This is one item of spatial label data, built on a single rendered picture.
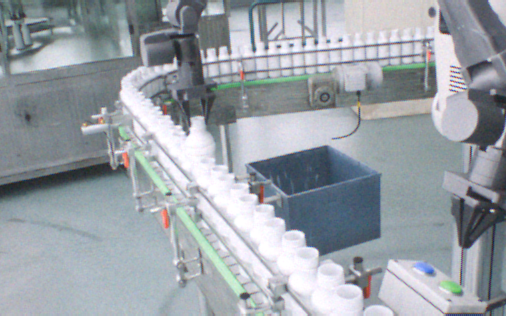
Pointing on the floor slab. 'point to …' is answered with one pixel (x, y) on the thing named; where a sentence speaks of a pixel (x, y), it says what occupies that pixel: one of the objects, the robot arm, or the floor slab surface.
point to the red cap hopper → (284, 29)
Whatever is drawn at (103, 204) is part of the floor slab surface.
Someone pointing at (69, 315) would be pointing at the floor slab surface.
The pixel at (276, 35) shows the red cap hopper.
